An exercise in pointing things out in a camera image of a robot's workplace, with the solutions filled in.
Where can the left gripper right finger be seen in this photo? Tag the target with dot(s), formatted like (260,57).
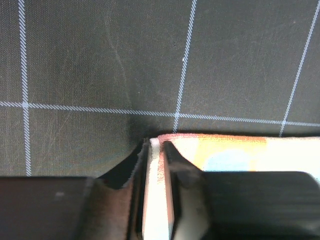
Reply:
(241,205)

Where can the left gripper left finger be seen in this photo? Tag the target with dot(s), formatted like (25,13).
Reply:
(76,208)

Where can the black grid mat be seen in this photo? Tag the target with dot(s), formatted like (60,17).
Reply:
(82,82)

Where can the polka dot striped towel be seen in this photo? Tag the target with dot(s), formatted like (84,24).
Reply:
(216,153)

